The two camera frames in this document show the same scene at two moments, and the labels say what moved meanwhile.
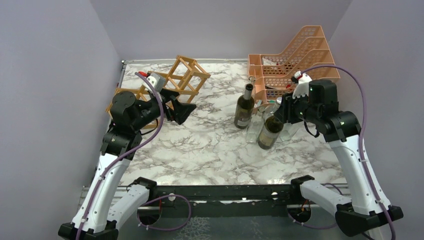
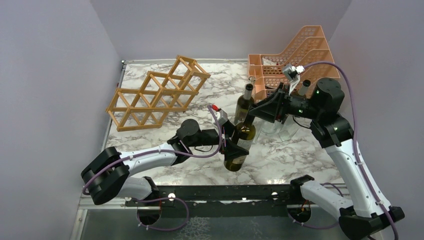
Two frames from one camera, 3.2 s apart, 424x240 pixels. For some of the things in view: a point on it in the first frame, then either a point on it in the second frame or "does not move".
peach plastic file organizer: [311, 53] does not move
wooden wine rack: [144, 106] does not move
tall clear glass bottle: [255, 125] → [252, 79]
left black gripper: [181, 110] → [230, 150]
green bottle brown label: [244, 108] does not move
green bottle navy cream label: [270, 131] → [244, 142]
